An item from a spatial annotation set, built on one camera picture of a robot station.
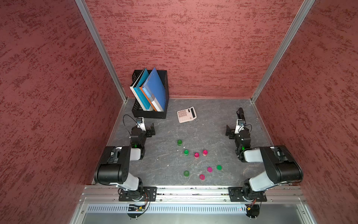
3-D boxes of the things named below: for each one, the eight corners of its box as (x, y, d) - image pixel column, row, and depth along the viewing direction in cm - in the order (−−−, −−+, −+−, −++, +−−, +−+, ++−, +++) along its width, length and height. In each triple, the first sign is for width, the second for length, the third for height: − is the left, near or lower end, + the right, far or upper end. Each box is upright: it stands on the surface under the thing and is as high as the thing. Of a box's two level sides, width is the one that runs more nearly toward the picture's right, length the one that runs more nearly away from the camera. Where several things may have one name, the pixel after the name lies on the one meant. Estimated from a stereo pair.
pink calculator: (179, 123, 106) (179, 120, 103) (176, 112, 113) (176, 109, 111) (197, 120, 108) (197, 117, 106) (193, 109, 116) (193, 106, 113)
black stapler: (239, 121, 108) (241, 118, 105) (235, 110, 116) (237, 107, 112) (244, 121, 109) (246, 118, 105) (240, 111, 116) (242, 107, 112)
